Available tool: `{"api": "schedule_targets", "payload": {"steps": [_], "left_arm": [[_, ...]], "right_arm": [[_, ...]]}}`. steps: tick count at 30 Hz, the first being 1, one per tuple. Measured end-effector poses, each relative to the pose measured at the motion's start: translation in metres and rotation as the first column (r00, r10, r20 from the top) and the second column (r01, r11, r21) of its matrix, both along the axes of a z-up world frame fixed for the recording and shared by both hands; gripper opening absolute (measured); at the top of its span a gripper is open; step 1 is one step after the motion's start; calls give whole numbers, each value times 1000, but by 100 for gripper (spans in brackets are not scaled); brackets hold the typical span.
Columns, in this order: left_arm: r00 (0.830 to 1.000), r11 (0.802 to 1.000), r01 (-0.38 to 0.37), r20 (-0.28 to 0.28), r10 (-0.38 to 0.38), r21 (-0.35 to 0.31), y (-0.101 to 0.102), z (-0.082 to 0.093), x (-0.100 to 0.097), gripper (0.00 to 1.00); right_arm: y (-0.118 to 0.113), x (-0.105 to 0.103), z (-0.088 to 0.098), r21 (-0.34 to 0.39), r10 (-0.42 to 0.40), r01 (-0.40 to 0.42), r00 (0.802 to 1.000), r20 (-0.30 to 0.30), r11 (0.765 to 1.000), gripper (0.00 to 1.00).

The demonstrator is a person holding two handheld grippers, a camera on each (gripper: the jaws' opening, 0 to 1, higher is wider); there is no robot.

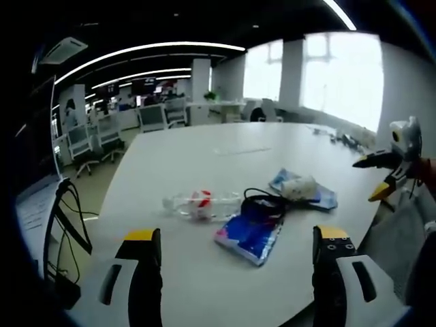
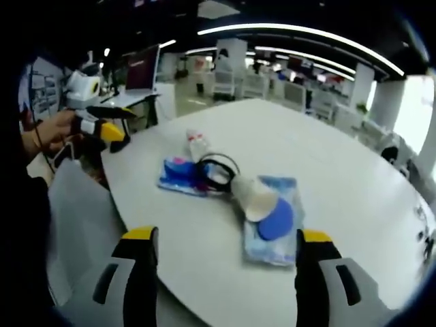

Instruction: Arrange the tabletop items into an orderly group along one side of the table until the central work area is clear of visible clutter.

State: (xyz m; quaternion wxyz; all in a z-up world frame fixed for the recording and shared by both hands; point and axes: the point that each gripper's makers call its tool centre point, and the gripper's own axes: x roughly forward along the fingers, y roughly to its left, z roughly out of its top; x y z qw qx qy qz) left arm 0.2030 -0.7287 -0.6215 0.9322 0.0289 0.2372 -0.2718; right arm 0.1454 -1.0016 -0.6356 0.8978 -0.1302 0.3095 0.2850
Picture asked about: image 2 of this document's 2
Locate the dark wrist band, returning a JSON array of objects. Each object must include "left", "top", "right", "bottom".
[{"left": 31, "top": 126, "right": 44, "bottom": 151}]

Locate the white round table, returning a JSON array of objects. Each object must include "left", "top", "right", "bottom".
[{"left": 101, "top": 98, "right": 436, "bottom": 327}]

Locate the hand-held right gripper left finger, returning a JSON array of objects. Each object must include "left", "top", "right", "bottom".
[{"left": 73, "top": 225, "right": 159, "bottom": 327}]

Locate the wall poster board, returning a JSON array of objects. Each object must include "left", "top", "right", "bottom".
[{"left": 25, "top": 56, "right": 61, "bottom": 120}]

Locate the white pillar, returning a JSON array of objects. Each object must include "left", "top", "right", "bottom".
[
  {"left": 370, "top": 75, "right": 409, "bottom": 132},
  {"left": 215, "top": 37, "right": 249, "bottom": 102}
]

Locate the curved ceiling light strip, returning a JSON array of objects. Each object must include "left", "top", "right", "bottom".
[{"left": 196, "top": 22, "right": 406, "bottom": 78}]

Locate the black office chair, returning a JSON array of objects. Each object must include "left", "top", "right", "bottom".
[{"left": 380, "top": 145, "right": 400, "bottom": 167}]

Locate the black looped cable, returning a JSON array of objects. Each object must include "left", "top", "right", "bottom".
[{"left": 194, "top": 153, "right": 242, "bottom": 196}]

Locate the blue packet with round lid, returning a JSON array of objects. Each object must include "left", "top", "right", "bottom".
[{"left": 242, "top": 174, "right": 305, "bottom": 269}]

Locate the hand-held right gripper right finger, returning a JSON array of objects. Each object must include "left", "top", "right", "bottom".
[{"left": 294, "top": 228, "right": 405, "bottom": 327}]

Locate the white office desk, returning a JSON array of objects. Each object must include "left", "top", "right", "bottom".
[{"left": 100, "top": 89, "right": 163, "bottom": 134}]

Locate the person's left hand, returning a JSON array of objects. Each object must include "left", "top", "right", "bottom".
[{"left": 20, "top": 110, "right": 78, "bottom": 161}]

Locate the white paper cup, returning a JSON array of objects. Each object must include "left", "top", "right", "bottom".
[{"left": 230, "top": 176, "right": 279, "bottom": 223}]

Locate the computer monitor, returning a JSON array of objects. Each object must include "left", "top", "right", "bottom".
[{"left": 123, "top": 44, "right": 161, "bottom": 93}]

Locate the small clear plastic bottle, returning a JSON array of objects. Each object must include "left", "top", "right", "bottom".
[{"left": 185, "top": 128, "right": 215, "bottom": 164}]

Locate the blue wipes packet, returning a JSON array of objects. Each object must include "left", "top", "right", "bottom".
[{"left": 156, "top": 155, "right": 209, "bottom": 199}]

